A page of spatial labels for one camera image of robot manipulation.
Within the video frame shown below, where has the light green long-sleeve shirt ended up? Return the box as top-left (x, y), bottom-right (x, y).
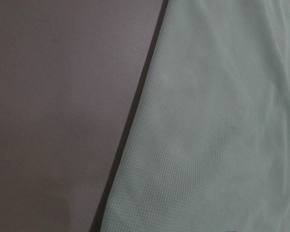
top-left (101, 0), bottom-right (290, 232)

